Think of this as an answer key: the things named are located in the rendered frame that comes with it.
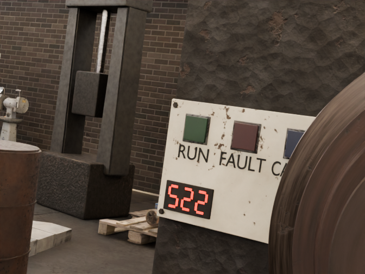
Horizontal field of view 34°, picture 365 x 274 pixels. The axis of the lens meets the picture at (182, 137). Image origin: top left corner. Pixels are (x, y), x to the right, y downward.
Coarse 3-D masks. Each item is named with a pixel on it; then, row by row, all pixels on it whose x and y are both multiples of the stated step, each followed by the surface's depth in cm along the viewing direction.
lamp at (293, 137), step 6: (288, 132) 81; (294, 132) 81; (300, 132) 80; (288, 138) 81; (294, 138) 81; (300, 138) 80; (288, 144) 81; (294, 144) 81; (288, 150) 81; (288, 156) 81
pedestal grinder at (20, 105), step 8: (0, 88) 898; (0, 96) 898; (8, 96) 910; (0, 104) 898; (8, 104) 890; (16, 104) 881; (24, 104) 888; (8, 112) 893; (24, 112) 891; (0, 120) 894; (8, 120) 882; (16, 120) 890; (8, 128) 889; (0, 136) 896; (8, 136) 888
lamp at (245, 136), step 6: (240, 126) 85; (246, 126) 84; (252, 126) 84; (258, 126) 84; (234, 132) 85; (240, 132) 85; (246, 132) 84; (252, 132) 84; (234, 138) 85; (240, 138) 85; (246, 138) 84; (252, 138) 84; (234, 144) 85; (240, 144) 85; (246, 144) 84; (252, 144) 84; (252, 150) 84
